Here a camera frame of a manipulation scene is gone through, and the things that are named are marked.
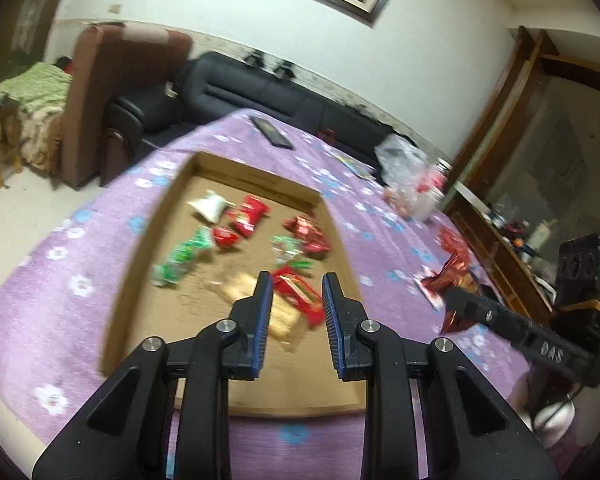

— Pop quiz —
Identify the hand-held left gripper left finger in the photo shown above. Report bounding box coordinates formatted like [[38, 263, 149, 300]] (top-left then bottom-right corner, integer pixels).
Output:
[[31, 271, 275, 480]]

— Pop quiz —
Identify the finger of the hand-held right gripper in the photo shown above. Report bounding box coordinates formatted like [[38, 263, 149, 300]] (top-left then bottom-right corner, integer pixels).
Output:
[[442, 287, 531, 348]]

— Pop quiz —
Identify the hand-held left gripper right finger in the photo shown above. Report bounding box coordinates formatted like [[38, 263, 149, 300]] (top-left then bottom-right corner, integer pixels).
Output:
[[321, 272, 561, 480]]

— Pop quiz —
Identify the beige snack packet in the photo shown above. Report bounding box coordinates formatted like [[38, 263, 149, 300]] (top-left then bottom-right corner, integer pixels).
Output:
[[207, 272, 301, 341]]

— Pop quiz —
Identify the white and red snack packet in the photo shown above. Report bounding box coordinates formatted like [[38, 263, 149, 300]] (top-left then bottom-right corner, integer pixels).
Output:
[[272, 267, 326, 328]]

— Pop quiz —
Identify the dark red foil snack packet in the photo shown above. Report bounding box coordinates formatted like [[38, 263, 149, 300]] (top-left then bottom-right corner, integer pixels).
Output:
[[420, 252, 486, 333]]

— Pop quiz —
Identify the shallow cardboard box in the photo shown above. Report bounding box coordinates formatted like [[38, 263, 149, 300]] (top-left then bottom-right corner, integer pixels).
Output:
[[100, 151, 366, 418]]

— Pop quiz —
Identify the clear green snack packet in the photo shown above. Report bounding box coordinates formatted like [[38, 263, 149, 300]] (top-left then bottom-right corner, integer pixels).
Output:
[[271, 234, 313, 273]]

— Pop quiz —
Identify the red and gold snack packet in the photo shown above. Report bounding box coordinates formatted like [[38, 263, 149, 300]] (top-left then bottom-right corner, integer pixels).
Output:
[[282, 215, 331, 261]]

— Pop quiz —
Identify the clear plastic bag of snacks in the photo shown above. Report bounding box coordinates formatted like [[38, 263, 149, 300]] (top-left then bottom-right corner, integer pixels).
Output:
[[374, 134, 431, 218]]

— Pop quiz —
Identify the white bottle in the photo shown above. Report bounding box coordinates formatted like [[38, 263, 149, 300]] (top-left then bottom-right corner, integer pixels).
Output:
[[530, 219, 553, 251]]

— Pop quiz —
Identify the white snack packet red print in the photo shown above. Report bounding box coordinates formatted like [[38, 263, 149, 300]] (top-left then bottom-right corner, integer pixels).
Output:
[[412, 270, 446, 311]]

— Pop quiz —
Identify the wooden sideboard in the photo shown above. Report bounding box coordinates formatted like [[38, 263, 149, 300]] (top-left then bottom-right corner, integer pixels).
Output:
[[450, 180, 556, 321]]

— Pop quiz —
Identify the red mesh bag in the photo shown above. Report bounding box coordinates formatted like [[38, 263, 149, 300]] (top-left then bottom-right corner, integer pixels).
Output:
[[437, 225, 473, 261]]

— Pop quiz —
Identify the small red snack packet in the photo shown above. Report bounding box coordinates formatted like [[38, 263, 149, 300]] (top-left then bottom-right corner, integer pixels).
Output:
[[211, 226, 241, 250]]

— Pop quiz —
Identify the small flat packet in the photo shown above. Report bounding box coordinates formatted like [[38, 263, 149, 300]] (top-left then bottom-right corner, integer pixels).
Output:
[[335, 152, 376, 181]]

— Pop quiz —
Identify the small black smartphone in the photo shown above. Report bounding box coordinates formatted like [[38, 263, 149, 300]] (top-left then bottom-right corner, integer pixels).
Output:
[[250, 116, 294, 151]]

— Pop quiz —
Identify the purple floral tablecloth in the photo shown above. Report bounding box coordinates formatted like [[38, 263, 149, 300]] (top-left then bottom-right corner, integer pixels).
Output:
[[0, 107, 596, 480]]

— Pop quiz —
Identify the wooden framed glass door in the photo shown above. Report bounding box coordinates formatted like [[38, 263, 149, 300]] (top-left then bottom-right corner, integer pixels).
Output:
[[445, 25, 600, 241]]

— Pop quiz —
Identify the black leather sofa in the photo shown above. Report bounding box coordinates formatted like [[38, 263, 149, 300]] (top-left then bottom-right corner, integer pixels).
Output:
[[105, 51, 421, 186]]

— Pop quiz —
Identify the brown armchair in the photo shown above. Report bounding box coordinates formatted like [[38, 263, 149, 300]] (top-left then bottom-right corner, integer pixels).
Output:
[[60, 24, 193, 191]]

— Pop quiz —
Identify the green blanket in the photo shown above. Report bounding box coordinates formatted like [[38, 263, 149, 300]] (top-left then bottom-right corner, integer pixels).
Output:
[[0, 61, 73, 116]]

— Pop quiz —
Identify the wooden stool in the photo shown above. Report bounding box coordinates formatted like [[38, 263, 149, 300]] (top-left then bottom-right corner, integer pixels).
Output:
[[0, 102, 23, 191]]

